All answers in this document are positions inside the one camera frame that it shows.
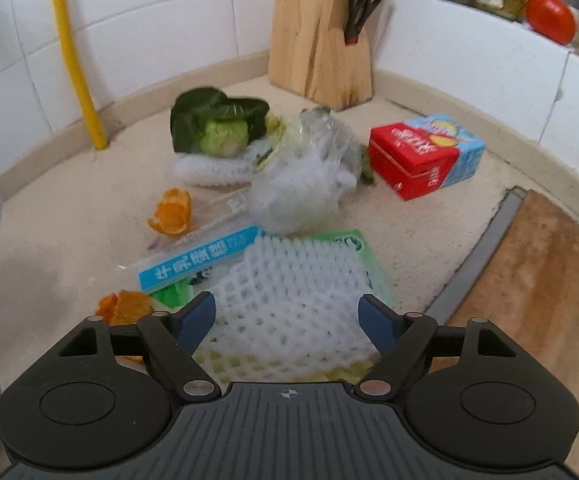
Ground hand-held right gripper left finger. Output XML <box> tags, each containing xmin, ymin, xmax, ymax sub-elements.
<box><xmin>54</xmin><ymin>291</ymin><xmax>218</xmax><ymax>402</ymax></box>

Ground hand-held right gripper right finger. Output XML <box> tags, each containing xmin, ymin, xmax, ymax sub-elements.
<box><xmin>352</xmin><ymin>294</ymin><xmax>520</xmax><ymax>402</ymax></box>

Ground green printed packet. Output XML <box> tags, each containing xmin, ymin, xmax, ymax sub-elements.
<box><xmin>147</xmin><ymin>229</ymin><xmax>397</xmax><ymax>311</ymax></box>

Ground white foam fruit net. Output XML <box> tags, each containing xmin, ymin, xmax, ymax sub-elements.
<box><xmin>174</xmin><ymin>150</ymin><xmax>270</xmax><ymax>189</ymax></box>
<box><xmin>192</xmin><ymin>236</ymin><xmax>385</xmax><ymax>372</ymax></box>

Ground cup-shaped orange peel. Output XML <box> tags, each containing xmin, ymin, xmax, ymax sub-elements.
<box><xmin>147</xmin><ymin>187</ymin><xmax>193</xmax><ymax>236</ymax></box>

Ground clear wrapper with blue label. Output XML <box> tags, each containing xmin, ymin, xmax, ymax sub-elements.
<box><xmin>134</xmin><ymin>187</ymin><xmax>263</xmax><ymax>293</ymax></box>

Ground pale yellow foam net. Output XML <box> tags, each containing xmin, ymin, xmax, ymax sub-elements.
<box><xmin>192</xmin><ymin>347</ymin><xmax>381</xmax><ymax>386</ymax></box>

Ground clear plastic bag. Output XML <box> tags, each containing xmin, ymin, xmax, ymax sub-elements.
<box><xmin>250</xmin><ymin>109</ymin><xmax>366</xmax><ymax>235</ymax></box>

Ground red and blue drink carton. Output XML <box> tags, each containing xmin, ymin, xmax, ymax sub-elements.
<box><xmin>368</xmin><ymin>113</ymin><xmax>487</xmax><ymax>202</ymax></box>

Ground wooden board with grey edge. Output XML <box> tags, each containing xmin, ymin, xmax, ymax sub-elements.
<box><xmin>427</xmin><ymin>187</ymin><xmax>579</xmax><ymax>480</ymax></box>

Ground green leafy vegetable scraps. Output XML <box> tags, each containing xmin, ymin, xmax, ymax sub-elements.
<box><xmin>170</xmin><ymin>87</ymin><xmax>290</xmax><ymax>157</ymax></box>

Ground yellow pipe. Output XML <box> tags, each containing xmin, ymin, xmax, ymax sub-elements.
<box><xmin>46</xmin><ymin>0</ymin><xmax>109</xmax><ymax>151</ymax></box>

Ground wooden knife block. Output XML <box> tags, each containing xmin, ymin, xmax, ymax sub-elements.
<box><xmin>268</xmin><ymin>0</ymin><xmax>386</xmax><ymax>112</ymax></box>

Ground red tomato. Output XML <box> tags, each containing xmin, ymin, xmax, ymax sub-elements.
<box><xmin>525</xmin><ymin>0</ymin><xmax>577</xmax><ymax>46</ymax></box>

